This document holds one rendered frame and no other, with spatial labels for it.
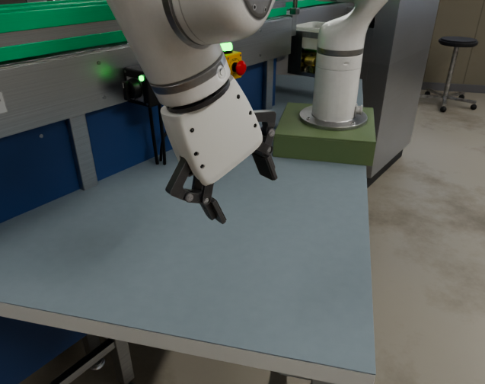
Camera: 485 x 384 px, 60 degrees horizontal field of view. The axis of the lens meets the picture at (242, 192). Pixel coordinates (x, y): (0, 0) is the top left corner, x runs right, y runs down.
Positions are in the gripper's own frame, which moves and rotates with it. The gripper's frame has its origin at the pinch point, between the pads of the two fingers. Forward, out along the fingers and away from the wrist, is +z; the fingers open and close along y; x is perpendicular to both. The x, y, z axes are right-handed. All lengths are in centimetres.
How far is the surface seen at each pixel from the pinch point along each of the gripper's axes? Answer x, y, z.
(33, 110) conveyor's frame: -49, 11, -8
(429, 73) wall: -203, -347, 213
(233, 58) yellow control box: -56, -39, 9
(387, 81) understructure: -92, -144, 84
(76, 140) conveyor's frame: -52, 8, 3
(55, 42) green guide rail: -53, 0, -16
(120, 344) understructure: -55, 31, 63
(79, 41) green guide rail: -54, -5, -14
